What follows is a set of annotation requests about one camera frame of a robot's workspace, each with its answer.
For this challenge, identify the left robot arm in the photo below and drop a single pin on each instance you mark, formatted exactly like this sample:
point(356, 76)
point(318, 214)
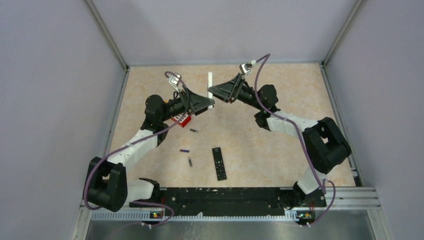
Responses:
point(106, 183)

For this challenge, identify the red yellow toy phone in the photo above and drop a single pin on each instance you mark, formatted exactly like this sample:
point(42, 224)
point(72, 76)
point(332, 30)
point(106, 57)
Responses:
point(181, 119)

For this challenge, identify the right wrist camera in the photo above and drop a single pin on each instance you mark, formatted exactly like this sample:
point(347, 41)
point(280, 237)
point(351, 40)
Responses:
point(245, 68)

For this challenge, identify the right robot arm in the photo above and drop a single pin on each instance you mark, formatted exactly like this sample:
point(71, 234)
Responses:
point(322, 141)

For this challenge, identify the black remote control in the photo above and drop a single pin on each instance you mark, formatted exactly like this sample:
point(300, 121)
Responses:
point(219, 164)

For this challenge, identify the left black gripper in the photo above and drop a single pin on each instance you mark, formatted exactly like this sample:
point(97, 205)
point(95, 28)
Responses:
point(195, 103)

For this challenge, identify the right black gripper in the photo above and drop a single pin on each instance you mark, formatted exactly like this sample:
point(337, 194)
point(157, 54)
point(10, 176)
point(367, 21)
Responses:
point(229, 91)

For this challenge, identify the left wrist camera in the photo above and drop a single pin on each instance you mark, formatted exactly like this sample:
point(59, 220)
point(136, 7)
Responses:
point(174, 79)

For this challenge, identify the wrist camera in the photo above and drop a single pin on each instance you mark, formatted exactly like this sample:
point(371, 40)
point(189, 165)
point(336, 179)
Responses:
point(245, 68)
point(174, 79)

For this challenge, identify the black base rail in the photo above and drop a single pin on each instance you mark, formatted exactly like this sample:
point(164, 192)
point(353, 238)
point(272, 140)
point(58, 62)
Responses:
point(235, 201)

